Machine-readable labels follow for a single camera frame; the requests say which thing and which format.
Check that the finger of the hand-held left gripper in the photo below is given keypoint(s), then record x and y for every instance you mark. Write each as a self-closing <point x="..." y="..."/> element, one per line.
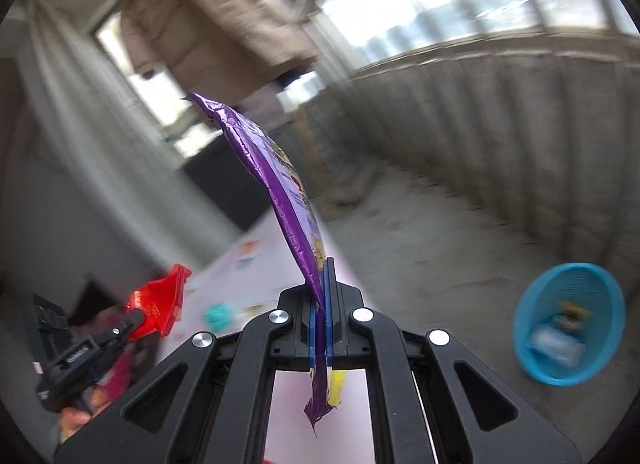
<point x="122" y="326"/>

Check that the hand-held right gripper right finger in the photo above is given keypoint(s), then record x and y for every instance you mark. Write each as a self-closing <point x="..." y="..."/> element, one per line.
<point x="330" y="324"/>

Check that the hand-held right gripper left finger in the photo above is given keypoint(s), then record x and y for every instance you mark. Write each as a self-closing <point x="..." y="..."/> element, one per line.
<point x="314" y="334"/>

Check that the red snack bag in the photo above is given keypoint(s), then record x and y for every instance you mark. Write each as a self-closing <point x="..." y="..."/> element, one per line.
<point x="160" y="299"/>

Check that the purple snack bag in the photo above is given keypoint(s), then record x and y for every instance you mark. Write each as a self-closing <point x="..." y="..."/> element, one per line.
<point x="280" y="184"/>

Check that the blue plastic basket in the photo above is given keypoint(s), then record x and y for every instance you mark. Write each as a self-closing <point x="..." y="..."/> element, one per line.
<point x="600" y="294"/>

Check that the person's left hand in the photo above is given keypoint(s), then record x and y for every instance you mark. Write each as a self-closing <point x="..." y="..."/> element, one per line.
<point x="82" y="414"/>

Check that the dark bed headboard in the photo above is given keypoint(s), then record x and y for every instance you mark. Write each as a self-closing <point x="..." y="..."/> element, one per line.
<point x="97" y="294"/>

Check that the teal crumpled wrapper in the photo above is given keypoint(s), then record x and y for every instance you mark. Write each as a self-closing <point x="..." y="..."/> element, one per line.
<point x="220" y="316"/>

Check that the dark cabinet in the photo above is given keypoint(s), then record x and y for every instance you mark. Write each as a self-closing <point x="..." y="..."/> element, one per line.
<point x="225" y="179"/>

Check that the white curtain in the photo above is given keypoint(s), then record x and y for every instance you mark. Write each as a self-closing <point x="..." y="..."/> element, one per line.
<point x="85" y="109"/>

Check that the brown and yellow wrapper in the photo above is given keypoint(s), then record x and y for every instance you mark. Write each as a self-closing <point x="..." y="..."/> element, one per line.
<point x="572" y="315"/>

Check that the beige hanging coat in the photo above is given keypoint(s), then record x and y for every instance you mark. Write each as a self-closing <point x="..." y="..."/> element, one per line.
<point x="215" y="9"/>

